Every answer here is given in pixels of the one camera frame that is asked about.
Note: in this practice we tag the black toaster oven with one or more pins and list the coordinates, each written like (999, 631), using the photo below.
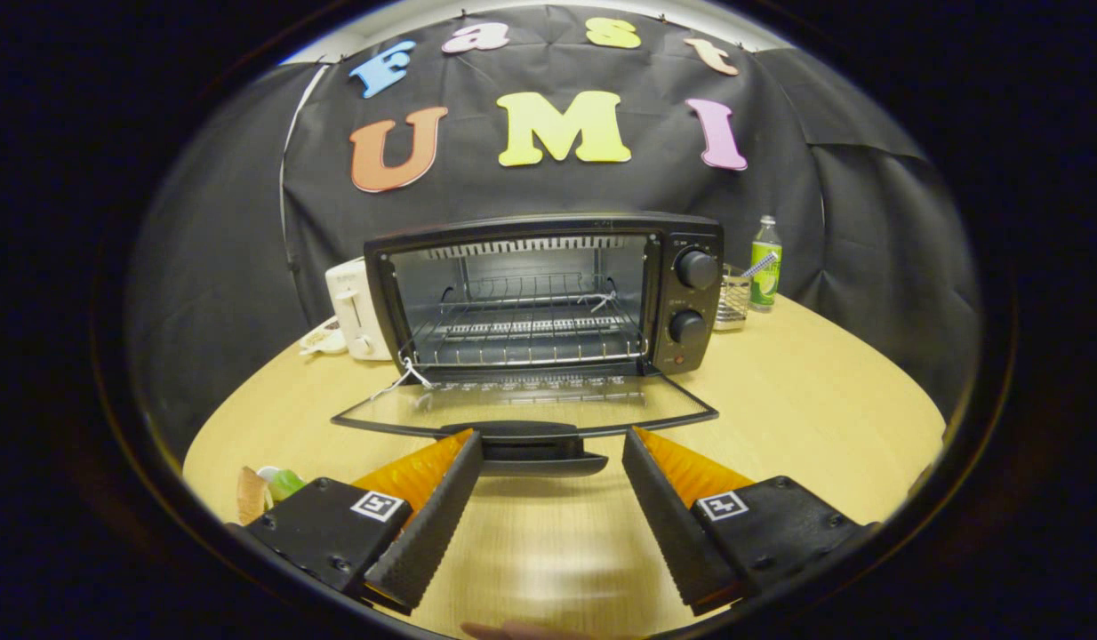
(691, 302)

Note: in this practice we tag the green drink bottle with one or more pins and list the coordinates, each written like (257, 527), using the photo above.
(766, 284)

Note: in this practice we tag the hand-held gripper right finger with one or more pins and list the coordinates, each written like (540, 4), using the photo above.
(673, 524)

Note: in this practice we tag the white bread sandwich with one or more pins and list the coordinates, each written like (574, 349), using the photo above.
(251, 496)

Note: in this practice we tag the small white dish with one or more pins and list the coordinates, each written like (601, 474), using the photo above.
(322, 340)

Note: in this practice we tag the black backdrop cloth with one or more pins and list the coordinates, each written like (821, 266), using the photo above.
(513, 191)

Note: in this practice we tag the white pop-up toaster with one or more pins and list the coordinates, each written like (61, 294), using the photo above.
(353, 311)

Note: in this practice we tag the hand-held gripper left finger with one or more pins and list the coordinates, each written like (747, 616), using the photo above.
(437, 524)

